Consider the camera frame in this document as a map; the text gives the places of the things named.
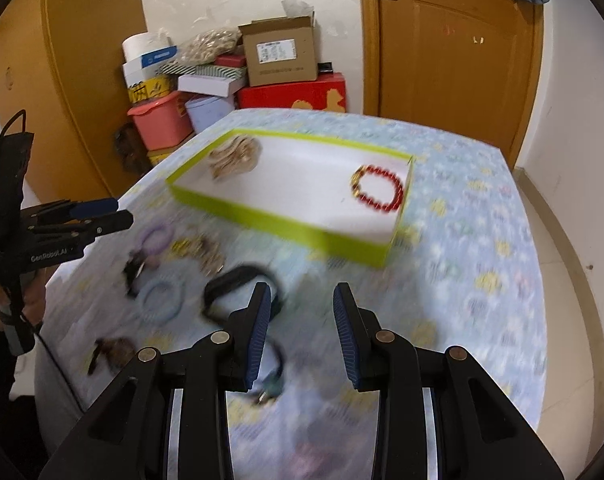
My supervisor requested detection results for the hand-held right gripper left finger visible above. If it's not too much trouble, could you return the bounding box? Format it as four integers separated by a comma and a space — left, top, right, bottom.
39, 282, 273, 480

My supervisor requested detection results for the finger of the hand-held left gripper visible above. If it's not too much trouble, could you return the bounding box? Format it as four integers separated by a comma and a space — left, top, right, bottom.
56, 198, 120, 218
56, 210, 134, 246

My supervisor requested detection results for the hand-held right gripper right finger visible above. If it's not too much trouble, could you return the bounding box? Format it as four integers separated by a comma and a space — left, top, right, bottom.
333, 282, 565, 480

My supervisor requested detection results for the purple spiral hair tie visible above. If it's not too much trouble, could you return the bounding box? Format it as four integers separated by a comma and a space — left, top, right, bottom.
140, 225, 175, 256

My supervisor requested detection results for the black hair band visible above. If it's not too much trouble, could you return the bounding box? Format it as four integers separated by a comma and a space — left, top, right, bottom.
203, 265, 285, 326

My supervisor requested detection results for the gold rhinestone hair clip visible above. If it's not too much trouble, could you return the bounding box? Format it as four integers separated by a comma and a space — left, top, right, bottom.
197, 240, 227, 277

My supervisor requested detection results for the blue spiral hair tie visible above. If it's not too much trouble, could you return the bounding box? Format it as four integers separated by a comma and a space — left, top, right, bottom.
136, 280, 187, 326

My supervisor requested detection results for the brown bead bracelet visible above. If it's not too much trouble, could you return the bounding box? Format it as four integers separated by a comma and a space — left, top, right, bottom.
86, 336, 137, 376

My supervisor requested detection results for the green-edged white box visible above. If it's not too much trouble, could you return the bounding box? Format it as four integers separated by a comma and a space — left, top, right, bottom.
166, 129, 417, 268

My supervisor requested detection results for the dark brown bag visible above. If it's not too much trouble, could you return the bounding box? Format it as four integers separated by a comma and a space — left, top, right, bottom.
113, 122, 153, 176

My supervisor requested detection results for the pink plastic bin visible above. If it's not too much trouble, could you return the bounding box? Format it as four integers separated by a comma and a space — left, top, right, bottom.
128, 91, 195, 150

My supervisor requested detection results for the wooden wardrobe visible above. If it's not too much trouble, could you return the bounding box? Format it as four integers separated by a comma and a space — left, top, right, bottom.
0, 0, 150, 201

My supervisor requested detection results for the yellow patterned box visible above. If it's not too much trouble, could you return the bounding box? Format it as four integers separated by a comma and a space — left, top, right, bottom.
126, 75, 179, 106

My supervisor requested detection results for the blue floral tablecloth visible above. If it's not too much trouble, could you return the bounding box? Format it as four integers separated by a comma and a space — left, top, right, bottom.
34, 109, 550, 480

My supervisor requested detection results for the beige hair claw clip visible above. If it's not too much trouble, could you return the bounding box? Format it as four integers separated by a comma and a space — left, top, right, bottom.
208, 136, 263, 181

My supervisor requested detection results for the lavender round container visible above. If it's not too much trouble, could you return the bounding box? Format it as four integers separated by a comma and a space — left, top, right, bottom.
184, 94, 237, 133

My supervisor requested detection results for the white box with blue label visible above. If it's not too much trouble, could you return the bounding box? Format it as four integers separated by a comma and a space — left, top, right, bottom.
122, 46, 179, 88

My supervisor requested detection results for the white flat box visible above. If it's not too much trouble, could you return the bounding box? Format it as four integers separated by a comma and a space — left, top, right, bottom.
177, 74, 245, 98

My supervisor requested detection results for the white paper roll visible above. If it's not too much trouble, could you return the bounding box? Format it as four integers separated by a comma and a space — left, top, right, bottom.
122, 32, 173, 63

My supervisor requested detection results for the green striped box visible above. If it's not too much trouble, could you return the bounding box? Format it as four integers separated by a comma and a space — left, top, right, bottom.
161, 62, 247, 81

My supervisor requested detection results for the clear bag of nuts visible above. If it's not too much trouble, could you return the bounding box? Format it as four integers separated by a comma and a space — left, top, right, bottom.
179, 27, 243, 66

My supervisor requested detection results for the red gift box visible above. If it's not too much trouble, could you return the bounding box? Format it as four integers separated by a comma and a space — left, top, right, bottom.
237, 72, 347, 113

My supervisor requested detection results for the brown cardboard box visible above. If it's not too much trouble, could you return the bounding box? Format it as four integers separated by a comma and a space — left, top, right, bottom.
238, 16, 319, 87

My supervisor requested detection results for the white tissue paper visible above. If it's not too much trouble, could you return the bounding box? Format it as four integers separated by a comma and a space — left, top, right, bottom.
282, 0, 315, 21

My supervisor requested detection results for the wooden door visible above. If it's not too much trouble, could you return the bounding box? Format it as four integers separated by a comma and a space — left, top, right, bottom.
357, 0, 545, 168

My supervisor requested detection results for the black cable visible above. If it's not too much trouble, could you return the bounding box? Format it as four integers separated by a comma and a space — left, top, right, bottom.
2, 109, 88, 417

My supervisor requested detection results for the red bead bracelet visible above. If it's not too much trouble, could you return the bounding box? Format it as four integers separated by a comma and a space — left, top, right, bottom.
351, 164, 407, 213

